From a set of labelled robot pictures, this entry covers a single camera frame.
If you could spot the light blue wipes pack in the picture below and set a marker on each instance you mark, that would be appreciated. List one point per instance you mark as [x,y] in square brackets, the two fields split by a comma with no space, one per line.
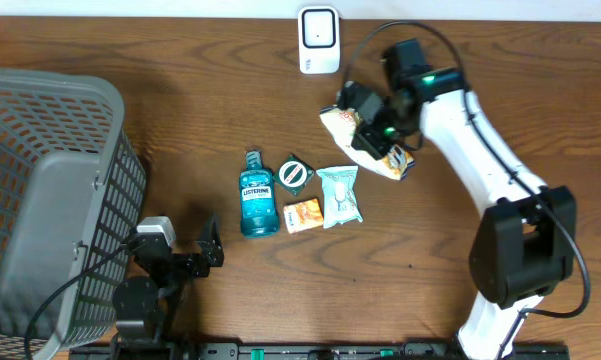
[339,200]

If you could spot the green square box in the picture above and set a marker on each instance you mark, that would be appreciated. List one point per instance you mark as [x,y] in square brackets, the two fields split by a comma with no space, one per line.
[293,175]

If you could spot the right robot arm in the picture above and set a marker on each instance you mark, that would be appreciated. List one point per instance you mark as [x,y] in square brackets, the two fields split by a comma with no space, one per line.
[524,246]

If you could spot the grey plastic basket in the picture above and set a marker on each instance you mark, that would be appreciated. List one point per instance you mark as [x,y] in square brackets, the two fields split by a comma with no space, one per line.
[71,189]

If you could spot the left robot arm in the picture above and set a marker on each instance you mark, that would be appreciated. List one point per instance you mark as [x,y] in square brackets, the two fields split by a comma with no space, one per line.
[146,305]

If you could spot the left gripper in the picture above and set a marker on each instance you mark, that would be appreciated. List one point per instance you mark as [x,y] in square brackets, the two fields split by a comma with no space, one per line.
[210,252]

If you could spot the white barcode scanner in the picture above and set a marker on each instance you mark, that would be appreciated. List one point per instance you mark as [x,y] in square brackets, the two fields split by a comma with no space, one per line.
[319,40]

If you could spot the orange small packet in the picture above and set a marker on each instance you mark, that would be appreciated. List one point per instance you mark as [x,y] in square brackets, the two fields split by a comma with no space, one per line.
[303,216]

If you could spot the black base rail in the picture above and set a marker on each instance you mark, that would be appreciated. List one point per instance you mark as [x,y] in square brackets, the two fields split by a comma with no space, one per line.
[425,350]

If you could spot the teal mouthwash bottle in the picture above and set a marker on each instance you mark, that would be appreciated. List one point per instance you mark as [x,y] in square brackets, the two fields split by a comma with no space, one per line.
[259,216]

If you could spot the yellow snack bag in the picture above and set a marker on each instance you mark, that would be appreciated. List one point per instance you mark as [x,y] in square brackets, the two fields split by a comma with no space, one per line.
[342,124]

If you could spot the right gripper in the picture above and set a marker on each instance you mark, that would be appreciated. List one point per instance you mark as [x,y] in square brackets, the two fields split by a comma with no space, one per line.
[366,136]

